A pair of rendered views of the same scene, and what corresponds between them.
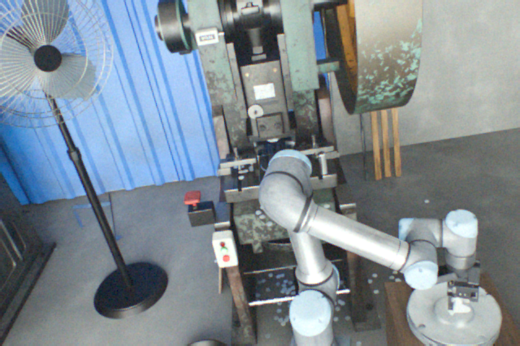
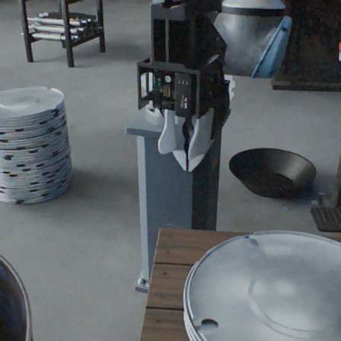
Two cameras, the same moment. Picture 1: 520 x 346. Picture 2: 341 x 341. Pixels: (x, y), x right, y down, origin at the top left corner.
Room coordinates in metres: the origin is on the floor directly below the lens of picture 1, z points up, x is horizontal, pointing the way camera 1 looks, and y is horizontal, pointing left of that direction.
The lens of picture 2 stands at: (0.96, -0.99, 0.83)
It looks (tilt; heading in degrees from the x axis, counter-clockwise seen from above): 29 degrees down; 88
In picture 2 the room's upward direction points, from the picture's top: straight up
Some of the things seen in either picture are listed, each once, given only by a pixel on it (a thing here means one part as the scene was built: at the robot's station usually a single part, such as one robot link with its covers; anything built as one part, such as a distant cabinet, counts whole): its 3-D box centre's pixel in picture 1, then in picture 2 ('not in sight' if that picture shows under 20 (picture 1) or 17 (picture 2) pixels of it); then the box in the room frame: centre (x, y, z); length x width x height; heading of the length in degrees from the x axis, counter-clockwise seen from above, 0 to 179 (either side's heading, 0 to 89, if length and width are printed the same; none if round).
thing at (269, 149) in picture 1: (275, 153); not in sight; (1.79, -0.09, 0.76); 0.15 x 0.09 x 0.05; 85
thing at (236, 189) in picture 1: (279, 169); not in sight; (1.79, -0.09, 0.68); 0.45 x 0.30 x 0.06; 85
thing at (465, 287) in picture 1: (461, 277); (183, 54); (1.00, -0.50, 0.70); 0.09 x 0.08 x 0.12; 64
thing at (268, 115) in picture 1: (265, 93); not in sight; (1.75, -0.09, 1.04); 0.17 x 0.15 x 0.30; 175
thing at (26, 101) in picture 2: not in sight; (18, 100); (0.52, 0.43, 0.31); 0.29 x 0.29 x 0.01
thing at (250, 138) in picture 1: (271, 129); not in sight; (1.80, -0.09, 0.86); 0.20 x 0.16 x 0.05; 85
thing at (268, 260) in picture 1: (290, 235); not in sight; (1.80, -0.09, 0.31); 0.43 x 0.42 x 0.01; 85
